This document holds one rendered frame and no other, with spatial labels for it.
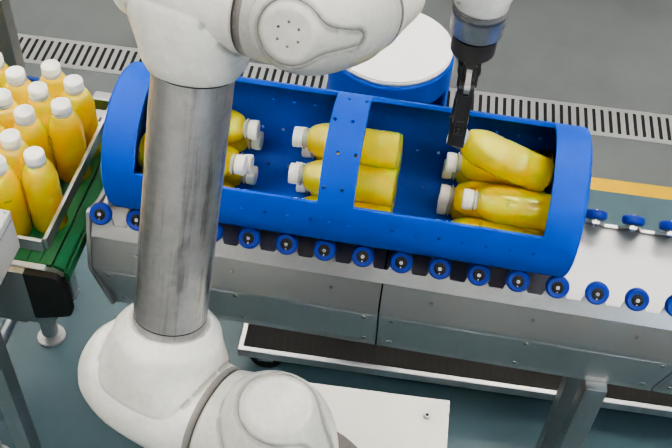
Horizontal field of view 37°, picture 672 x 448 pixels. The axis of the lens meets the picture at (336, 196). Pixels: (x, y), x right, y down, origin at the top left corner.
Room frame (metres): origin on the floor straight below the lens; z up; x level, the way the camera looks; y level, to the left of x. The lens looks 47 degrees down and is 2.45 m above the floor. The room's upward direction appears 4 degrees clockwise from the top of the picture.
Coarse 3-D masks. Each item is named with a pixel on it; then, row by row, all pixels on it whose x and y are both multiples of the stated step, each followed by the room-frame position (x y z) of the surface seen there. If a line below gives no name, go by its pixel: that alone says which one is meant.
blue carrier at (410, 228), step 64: (128, 128) 1.29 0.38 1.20; (384, 128) 1.46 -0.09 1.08; (448, 128) 1.44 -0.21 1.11; (512, 128) 1.42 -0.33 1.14; (576, 128) 1.34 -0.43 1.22; (128, 192) 1.24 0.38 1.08; (256, 192) 1.22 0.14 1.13; (320, 192) 1.21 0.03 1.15; (576, 192) 1.20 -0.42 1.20; (448, 256) 1.18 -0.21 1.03; (512, 256) 1.15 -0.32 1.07
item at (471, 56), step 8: (456, 40) 1.29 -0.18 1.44; (456, 48) 1.29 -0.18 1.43; (464, 48) 1.28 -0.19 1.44; (472, 48) 1.27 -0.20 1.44; (480, 48) 1.27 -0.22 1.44; (488, 48) 1.28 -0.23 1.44; (456, 56) 1.29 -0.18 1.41; (464, 56) 1.28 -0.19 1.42; (472, 56) 1.27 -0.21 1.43; (480, 56) 1.27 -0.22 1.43; (488, 56) 1.28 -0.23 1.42; (464, 64) 1.28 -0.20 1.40; (472, 64) 1.27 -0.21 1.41; (464, 72) 1.27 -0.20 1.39; (472, 72) 1.27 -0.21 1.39; (464, 80) 1.28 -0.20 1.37; (472, 80) 1.28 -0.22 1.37
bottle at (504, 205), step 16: (480, 192) 1.25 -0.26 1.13; (496, 192) 1.24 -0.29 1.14; (512, 192) 1.24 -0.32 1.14; (528, 192) 1.25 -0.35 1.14; (480, 208) 1.22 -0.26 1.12; (496, 208) 1.22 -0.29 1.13; (512, 208) 1.22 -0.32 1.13; (528, 208) 1.21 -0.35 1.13; (544, 208) 1.22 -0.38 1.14; (512, 224) 1.21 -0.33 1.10; (528, 224) 1.20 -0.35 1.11; (544, 224) 1.20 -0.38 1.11
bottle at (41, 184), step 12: (24, 168) 1.30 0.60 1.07; (36, 168) 1.29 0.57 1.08; (48, 168) 1.30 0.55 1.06; (24, 180) 1.28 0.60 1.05; (36, 180) 1.28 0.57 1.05; (48, 180) 1.29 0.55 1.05; (36, 192) 1.27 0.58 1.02; (48, 192) 1.28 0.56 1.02; (60, 192) 1.31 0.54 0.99; (36, 204) 1.27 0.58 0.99; (48, 204) 1.28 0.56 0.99; (36, 216) 1.28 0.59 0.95; (48, 216) 1.28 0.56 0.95; (36, 228) 1.28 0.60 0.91; (60, 228) 1.29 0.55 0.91
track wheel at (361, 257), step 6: (360, 246) 1.23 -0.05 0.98; (366, 246) 1.23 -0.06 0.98; (354, 252) 1.22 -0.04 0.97; (360, 252) 1.22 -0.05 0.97; (366, 252) 1.22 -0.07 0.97; (372, 252) 1.22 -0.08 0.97; (354, 258) 1.21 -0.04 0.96; (360, 258) 1.22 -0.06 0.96; (366, 258) 1.21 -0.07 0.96; (372, 258) 1.21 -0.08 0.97; (360, 264) 1.21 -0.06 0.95; (366, 264) 1.21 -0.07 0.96
